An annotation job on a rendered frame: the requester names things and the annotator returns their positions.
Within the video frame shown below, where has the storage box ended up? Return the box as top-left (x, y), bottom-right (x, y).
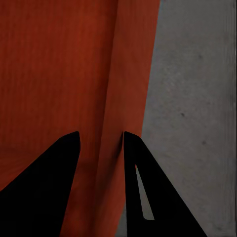
top-left (0, 0), bottom-right (160, 237)

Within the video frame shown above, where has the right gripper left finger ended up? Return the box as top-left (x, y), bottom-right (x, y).
top-left (0, 131), bottom-right (80, 237)

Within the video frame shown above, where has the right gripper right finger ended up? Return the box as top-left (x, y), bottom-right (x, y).
top-left (124, 131), bottom-right (207, 237)

